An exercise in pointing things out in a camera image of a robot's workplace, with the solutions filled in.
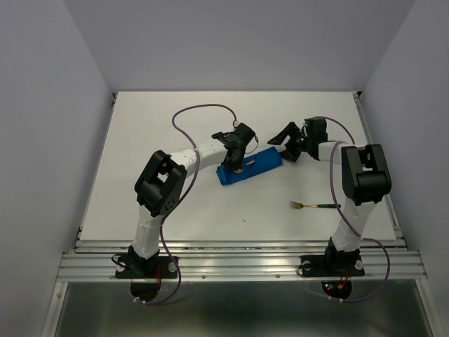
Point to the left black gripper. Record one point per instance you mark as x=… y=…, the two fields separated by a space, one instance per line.
x=238 y=165

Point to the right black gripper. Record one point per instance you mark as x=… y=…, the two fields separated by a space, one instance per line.
x=291 y=130

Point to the gold spoon green handle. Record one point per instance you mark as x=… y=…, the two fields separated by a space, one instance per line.
x=243 y=166

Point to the blue cloth napkin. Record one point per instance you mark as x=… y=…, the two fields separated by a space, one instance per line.
x=265 y=161

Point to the gold fork green handle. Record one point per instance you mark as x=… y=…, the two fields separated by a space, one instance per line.
x=298 y=205

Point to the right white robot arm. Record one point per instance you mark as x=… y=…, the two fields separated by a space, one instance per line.
x=365 y=181

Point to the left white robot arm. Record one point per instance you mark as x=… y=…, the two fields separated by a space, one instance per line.
x=161 y=182

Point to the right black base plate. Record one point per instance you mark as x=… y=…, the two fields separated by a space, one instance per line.
x=318 y=266

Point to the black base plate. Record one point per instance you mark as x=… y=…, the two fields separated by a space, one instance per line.
x=159 y=267
x=318 y=266

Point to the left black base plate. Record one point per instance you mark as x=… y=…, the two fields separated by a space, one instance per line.
x=159 y=267

